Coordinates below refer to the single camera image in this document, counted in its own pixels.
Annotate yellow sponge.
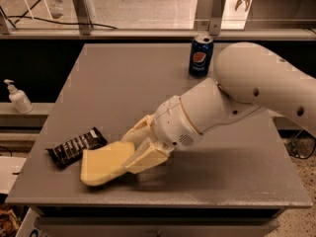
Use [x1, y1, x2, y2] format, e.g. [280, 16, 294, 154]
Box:
[80, 141, 135, 186]

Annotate black rxbar chocolate bar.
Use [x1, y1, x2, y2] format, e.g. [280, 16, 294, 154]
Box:
[46, 127, 108, 168]

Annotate left metal post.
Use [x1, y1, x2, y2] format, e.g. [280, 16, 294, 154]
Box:
[72, 0, 92, 36]

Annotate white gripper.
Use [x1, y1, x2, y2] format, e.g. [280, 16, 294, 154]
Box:
[121, 96, 202, 174]

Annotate blue Pepsi can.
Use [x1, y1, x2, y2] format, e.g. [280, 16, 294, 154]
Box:
[189, 35, 214, 78]

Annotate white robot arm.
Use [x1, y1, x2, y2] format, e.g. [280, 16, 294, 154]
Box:
[122, 42, 316, 174]

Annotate black cable on floor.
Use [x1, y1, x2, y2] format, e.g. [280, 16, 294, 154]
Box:
[0, 0, 119, 31]

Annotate right metal post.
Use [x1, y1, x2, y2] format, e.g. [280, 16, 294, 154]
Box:
[209, 0, 226, 36]

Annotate white pump bottle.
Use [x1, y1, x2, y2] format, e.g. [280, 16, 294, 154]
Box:
[4, 79, 34, 114]

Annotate black cables at right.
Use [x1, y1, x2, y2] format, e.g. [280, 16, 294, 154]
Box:
[285, 128, 316, 160]

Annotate white box at left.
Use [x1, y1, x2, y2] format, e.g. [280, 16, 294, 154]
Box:
[0, 156, 26, 195]

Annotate metal post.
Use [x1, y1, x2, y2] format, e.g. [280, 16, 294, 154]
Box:
[72, 0, 92, 36]
[209, 0, 226, 36]

